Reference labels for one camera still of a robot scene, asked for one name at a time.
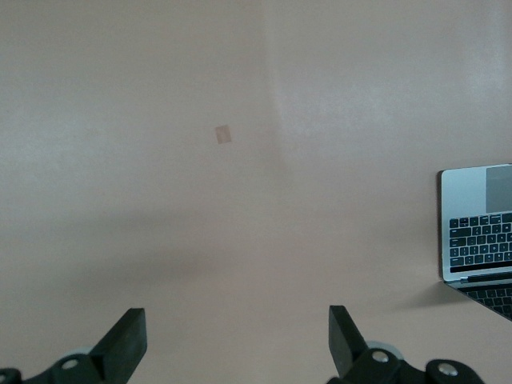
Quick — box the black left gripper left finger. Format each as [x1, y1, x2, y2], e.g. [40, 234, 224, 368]
[0, 307, 148, 384]

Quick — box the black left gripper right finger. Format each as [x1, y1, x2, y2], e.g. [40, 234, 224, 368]
[327, 305, 485, 384]

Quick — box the silver laptop with black keyboard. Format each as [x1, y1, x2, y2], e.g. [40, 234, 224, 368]
[438, 162, 512, 323]

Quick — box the small brown tape patch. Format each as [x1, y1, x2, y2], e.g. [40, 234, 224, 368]
[214, 124, 233, 145]

